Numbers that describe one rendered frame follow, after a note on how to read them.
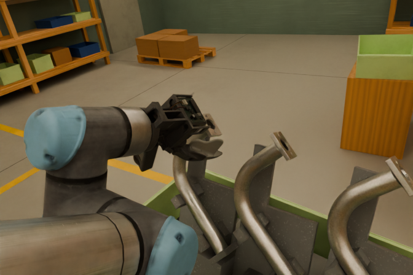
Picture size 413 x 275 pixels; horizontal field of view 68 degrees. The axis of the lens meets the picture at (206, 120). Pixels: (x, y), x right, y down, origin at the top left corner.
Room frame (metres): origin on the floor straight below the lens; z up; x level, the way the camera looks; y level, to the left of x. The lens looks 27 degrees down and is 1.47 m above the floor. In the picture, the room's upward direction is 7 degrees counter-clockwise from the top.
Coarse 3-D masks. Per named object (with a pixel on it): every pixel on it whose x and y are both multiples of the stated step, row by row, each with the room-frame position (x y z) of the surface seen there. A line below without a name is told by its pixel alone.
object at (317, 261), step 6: (234, 240) 0.55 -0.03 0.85; (234, 252) 0.51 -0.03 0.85; (312, 258) 0.47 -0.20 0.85; (318, 258) 0.47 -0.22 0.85; (324, 258) 0.46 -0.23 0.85; (312, 264) 0.45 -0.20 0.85; (318, 264) 0.45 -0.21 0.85; (324, 264) 0.45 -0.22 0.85; (312, 270) 0.44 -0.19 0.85; (318, 270) 0.44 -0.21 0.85; (324, 270) 0.44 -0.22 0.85
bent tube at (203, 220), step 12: (204, 132) 0.56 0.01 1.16; (216, 132) 0.56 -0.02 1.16; (180, 168) 0.56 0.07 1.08; (180, 180) 0.55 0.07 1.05; (180, 192) 0.54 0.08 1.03; (192, 192) 0.53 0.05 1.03; (192, 204) 0.51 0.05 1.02; (204, 216) 0.49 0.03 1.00; (204, 228) 0.47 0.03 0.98; (216, 228) 0.47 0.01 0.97; (216, 240) 0.45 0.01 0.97; (216, 252) 0.44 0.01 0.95
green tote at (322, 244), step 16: (208, 176) 0.69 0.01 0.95; (224, 176) 0.66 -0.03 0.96; (160, 192) 0.63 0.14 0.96; (176, 192) 0.67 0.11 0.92; (160, 208) 0.62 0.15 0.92; (288, 208) 0.53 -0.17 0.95; (304, 208) 0.51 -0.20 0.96; (320, 224) 0.48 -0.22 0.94; (320, 240) 0.48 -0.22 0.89; (384, 240) 0.41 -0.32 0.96
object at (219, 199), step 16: (192, 176) 0.58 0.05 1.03; (208, 192) 0.55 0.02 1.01; (224, 192) 0.52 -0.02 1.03; (208, 208) 0.53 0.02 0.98; (224, 208) 0.51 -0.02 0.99; (192, 224) 0.54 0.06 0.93; (224, 224) 0.49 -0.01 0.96; (224, 240) 0.48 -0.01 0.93; (208, 256) 0.45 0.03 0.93; (192, 272) 0.44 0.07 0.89; (208, 272) 0.42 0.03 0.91; (224, 272) 0.42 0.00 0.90
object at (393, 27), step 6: (396, 0) 5.16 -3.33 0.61; (390, 6) 4.84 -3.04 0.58; (390, 12) 4.83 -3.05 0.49; (390, 18) 4.82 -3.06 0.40; (390, 24) 4.82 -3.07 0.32; (396, 24) 4.98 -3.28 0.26; (402, 24) 4.93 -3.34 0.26; (408, 24) 4.88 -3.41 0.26; (390, 30) 4.77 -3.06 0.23; (396, 30) 4.73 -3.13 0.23; (402, 30) 4.68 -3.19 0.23; (408, 30) 4.64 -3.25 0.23
